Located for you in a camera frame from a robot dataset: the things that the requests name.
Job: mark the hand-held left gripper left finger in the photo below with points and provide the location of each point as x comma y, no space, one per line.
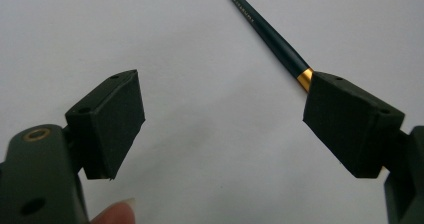
110,124

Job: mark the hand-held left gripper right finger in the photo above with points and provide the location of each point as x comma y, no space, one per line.
350,127

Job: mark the dark green brush gold ferrule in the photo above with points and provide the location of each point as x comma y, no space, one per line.
276,40

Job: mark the white paper sheet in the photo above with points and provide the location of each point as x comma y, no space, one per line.
213,134

